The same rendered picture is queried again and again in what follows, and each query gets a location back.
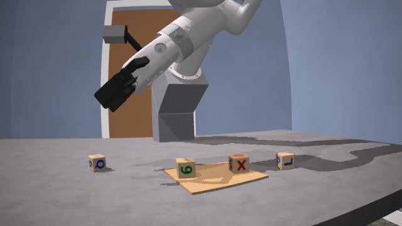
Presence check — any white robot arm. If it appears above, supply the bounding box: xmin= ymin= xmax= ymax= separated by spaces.
xmin=102 ymin=0 xmax=263 ymax=82

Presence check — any tan flat mat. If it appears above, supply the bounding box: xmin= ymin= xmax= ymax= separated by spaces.
xmin=164 ymin=162 xmax=269 ymax=195

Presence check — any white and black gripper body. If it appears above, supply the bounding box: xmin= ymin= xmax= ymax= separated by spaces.
xmin=122 ymin=32 xmax=183 ymax=94

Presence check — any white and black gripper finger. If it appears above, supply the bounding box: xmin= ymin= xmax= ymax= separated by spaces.
xmin=108 ymin=85 xmax=136 ymax=112
xmin=94 ymin=56 xmax=150 ymax=109

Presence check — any wooden letter block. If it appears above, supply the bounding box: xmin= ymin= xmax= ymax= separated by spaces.
xmin=229 ymin=154 xmax=249 ymax=174
xmin=88 ymin=154 xmax=107 ymax=172
xmin=176 ymin=158 xmax=196 ymax=178
xmin=276 ymin=151 xmax=295 ymax=170

